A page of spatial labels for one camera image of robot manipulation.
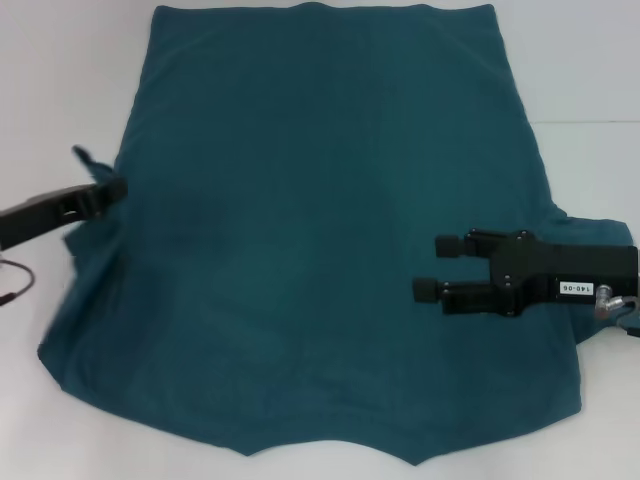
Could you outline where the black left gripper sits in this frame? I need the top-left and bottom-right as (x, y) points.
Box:
(0, 175), (129, 251)

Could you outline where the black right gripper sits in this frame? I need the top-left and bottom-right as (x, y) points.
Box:
(412, 228), (640, 317)

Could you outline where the blue t-shirt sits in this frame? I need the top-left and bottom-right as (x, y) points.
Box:
(37, 2), (639, 454)

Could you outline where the left gripper cable with plug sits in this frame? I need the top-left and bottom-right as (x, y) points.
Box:
(0, 257), (37, 307)

